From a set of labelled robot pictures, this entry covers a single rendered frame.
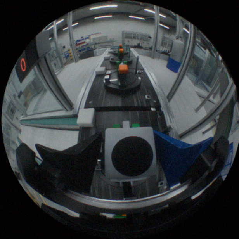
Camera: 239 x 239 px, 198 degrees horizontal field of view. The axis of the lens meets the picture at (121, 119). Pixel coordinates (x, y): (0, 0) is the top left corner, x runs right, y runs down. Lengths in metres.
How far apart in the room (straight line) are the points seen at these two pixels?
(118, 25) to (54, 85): 10.72
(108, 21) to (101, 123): 10.84
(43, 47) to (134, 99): 0.28
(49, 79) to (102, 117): 0.18
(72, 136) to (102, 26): 10.68
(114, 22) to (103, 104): 10.78
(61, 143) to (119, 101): 0.25
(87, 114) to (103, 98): 0.08
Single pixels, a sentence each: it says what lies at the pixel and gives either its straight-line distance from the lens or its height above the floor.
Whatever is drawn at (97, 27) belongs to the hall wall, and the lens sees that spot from 10.71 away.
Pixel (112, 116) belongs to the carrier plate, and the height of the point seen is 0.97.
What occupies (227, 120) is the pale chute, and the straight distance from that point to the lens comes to 0.23.
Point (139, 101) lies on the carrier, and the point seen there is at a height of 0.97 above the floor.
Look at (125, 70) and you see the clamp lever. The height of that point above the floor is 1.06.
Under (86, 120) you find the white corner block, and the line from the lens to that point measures 0.20.
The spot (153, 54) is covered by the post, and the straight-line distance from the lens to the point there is 1.17.
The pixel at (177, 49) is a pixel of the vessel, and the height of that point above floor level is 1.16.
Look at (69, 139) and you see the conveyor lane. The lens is 0.30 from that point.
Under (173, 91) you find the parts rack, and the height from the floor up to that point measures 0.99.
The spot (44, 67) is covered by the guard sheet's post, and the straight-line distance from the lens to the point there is 0.22.
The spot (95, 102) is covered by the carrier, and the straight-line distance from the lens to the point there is 0.25.
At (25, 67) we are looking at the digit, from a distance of 0.20.
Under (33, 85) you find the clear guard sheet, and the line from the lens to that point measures 0.32.
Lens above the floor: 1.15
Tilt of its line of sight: 63 degrees down
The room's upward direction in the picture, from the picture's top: straight up
